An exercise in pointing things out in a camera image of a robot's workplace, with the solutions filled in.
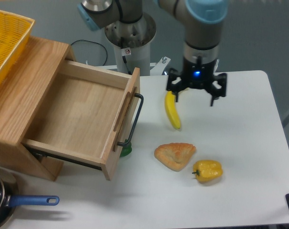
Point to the white table bracket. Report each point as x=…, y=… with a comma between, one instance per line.
x=216, y=65

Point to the green bell pepper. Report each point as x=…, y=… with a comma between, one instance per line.
x=126, y=150

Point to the triangular pastry bread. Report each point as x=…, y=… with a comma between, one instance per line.
x=175, y=156

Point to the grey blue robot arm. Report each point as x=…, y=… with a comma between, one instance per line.
x=202, y=20

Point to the yellow plastic basket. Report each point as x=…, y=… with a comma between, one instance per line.
x=15, y=31

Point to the yellow bell pepper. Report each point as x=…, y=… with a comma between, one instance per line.
x=207, y=170

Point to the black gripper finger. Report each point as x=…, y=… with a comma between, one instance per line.
x=176, y=82
x=216, y=86

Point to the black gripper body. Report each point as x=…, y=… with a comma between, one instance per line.
x=198, y=76

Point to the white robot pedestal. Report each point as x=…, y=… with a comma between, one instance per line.
x=132, y=46

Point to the blue handled frying pan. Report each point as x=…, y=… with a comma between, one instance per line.
x=10, y=197

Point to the wooden drawer cabinet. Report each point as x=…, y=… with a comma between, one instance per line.
x=21, y=94

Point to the yellow banana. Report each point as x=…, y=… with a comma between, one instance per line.
x=171, y=112

